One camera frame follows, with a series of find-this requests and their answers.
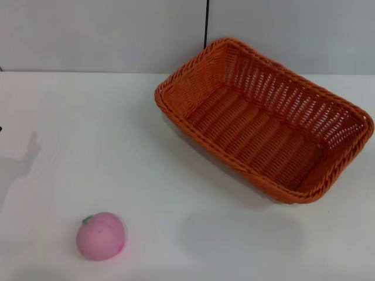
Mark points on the pink peach toy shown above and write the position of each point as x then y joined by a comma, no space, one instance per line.
99,237

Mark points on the orange woven plastic basket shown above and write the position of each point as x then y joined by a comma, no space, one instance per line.
252,131

